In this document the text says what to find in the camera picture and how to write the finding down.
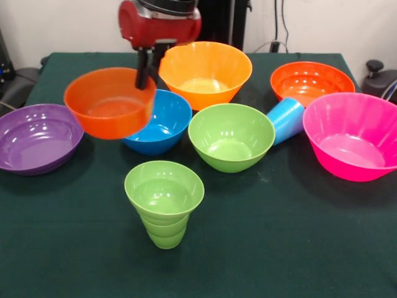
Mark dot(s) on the wide red-orange bowl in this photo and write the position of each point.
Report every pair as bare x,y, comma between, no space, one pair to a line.
310,83

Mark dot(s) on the blue bowl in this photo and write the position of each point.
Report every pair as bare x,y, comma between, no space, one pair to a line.
167,130

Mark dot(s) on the large pink bowl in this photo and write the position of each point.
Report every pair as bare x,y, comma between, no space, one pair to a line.
350,146

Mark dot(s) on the black equipment box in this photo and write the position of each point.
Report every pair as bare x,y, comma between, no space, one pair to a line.
5,59

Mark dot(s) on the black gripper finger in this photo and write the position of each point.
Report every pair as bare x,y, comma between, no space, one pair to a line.
156,59
142,71

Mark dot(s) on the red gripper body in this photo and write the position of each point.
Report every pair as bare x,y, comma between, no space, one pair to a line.
161,29

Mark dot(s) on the wide purple bowl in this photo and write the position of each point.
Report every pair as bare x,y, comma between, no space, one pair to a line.
37,146

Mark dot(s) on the stack of green cups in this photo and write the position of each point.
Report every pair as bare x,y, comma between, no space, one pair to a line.
167,237

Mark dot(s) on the large green bowl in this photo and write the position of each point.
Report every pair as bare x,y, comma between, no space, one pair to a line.
231,146

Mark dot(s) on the grey chair with black knob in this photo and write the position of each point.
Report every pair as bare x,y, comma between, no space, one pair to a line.
380,82

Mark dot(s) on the large yellow-orange bowl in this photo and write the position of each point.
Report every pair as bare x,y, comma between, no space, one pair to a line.
211,96

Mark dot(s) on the blue cup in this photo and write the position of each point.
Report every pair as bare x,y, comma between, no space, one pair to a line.
285,121

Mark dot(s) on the small green bowl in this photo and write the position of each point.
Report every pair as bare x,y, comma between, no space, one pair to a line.
164,195

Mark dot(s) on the dark green tablecloth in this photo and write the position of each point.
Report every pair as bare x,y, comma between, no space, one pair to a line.
93,264

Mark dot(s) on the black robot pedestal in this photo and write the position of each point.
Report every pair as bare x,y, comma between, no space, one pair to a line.
223,21

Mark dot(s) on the small orange bowl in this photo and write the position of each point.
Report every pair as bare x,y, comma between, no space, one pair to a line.
108,121

